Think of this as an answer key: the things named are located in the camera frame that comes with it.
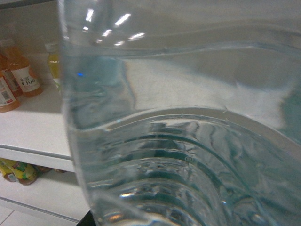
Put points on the orange drink bottle barcode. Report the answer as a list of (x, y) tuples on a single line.
[(9, 88)]

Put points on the white metal shelf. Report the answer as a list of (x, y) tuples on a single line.
[(35, 133)]

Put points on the orange C100 drink bottle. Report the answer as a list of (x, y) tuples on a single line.
[(21, 69)]

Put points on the clear water bottle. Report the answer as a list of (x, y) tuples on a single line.
[(184, 112)]

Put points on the lemon tea bottles lower shelf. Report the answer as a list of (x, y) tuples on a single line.
[(23, 173)]

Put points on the yellow drink bottle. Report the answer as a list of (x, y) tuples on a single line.
[(53, 63)]

